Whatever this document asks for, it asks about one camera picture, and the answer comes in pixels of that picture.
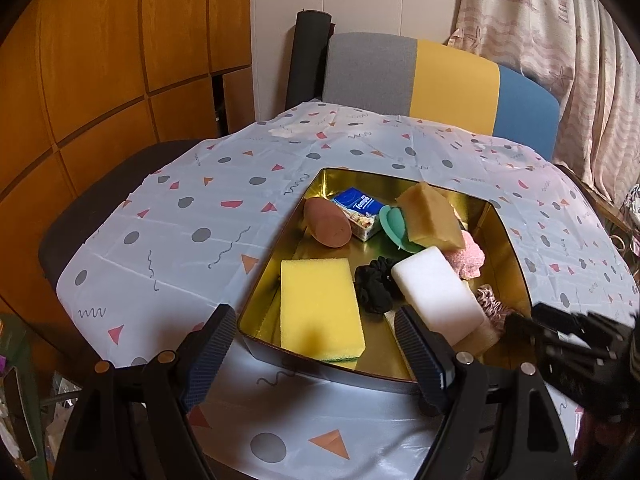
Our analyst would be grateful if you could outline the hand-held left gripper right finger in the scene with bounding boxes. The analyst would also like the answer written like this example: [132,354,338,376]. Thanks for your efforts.
[394,306,581,480]

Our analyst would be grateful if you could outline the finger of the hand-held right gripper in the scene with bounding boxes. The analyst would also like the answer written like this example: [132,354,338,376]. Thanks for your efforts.
[506,313,551,348]
[534,302,586,333]

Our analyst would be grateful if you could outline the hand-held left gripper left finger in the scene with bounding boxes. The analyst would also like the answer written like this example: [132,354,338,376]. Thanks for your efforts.
[52,304,237,480]

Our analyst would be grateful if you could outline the gold-lined tin box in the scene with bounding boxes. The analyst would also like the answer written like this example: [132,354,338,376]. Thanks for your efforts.
[236,166,535,396]

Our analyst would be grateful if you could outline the pink striped scrunchie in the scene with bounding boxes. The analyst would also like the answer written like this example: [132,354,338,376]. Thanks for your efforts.
[475,284,513,333]

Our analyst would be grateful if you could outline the white foam block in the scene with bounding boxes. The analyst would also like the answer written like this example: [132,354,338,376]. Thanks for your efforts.
[391,246,487,346]

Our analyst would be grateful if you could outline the black scrunchie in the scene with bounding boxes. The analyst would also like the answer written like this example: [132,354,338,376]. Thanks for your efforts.
[354,256,401,316]

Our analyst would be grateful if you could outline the yellow sponge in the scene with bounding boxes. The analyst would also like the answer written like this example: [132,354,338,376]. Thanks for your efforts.
[280,257,367,363]

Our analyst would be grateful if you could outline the green silicone brush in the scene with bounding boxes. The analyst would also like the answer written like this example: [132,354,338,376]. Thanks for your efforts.
[378,203,426,255]

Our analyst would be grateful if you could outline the brown sponge block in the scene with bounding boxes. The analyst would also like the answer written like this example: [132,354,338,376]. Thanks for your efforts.
[396,181,467,247]

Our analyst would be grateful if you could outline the blue tissue packet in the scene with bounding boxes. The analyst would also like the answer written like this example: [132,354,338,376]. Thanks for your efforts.
[331,186,387,242]

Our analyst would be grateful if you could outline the wooden side table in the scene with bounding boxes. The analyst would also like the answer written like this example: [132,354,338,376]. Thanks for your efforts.
[555,162,636,241]

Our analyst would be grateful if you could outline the pile of clothes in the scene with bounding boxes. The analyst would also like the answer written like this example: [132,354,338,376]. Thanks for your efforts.
[620,185,640,256]

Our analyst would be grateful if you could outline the patterned white tablecloth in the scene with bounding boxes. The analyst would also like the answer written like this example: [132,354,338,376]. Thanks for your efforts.
[57,99,640,480]

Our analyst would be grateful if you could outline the green plastic object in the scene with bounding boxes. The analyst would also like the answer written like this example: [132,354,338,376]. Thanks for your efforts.
[0,312,48,463]

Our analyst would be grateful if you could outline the grey yellow blue chair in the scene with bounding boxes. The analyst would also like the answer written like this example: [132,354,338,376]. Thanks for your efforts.
[321,32,561,161]

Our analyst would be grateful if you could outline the pink patterned curtain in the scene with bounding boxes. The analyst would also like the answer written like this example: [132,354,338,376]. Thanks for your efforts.
[446,0,640,201]

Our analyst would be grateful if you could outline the black rolled mat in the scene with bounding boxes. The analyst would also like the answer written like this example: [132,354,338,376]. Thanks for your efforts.
[285,9,335,111]

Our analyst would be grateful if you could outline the wooden panel cabinet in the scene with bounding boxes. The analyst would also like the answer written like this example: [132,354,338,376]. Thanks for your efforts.
[0,0,256,361]

